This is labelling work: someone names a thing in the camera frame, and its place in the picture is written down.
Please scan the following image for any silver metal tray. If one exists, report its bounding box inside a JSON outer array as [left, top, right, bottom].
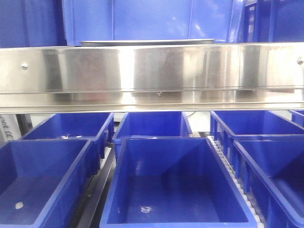
[[80, 38, 215, 47]]

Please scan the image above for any blue bin rear centre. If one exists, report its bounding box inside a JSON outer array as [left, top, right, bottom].
[[112, 111, 192, 158]]

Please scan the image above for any blue bin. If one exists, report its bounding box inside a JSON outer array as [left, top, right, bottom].
[[210, 110, 304, 166], [0, 140, 93, 228], [21, 113, 114, 159], [289, 110, 304, 127], [99, 138, 257, 228], [233, 140, 304, 228], [112, 111, 192, 158]]

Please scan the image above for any blue bin rear left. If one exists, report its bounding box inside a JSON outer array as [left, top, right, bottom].
[[21, 113, 114, 159]]

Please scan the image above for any white roller track strip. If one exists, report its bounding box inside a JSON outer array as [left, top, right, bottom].
[[207, 136, 265, 228]]

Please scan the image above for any blue bin lower centre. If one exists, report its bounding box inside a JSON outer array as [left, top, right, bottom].
[[99, 138, 257, 228]]

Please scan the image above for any blue bin rear right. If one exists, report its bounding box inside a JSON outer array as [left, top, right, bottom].
[[210, 110, 304, 166]]

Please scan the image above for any large blue crate upper centre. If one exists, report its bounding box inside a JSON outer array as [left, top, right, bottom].
[[62, 0, 245, 46]]

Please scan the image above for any blue bin lower left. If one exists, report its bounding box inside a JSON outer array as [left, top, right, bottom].
[[0, 140, 93, 228]]

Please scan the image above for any blue bin lower right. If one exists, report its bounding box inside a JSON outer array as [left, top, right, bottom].
[[233, 140, 304, 228]]

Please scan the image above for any blue crate upper right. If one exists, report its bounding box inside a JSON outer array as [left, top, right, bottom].
[[238, 0, 304, 42]]

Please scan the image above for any blue bin far right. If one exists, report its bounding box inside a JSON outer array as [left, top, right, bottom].
[[289, 110, 304, 127]]

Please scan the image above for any blue crate upper left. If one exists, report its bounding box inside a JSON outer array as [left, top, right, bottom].
[[0, 0, 67, 48]]

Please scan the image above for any stainless steel shelf front rail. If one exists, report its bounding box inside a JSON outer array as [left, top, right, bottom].
[[0, 42, 304, 114]]

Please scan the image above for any silver rail bolt left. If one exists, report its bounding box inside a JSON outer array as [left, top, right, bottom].
[[21, 63, 28, 70]]

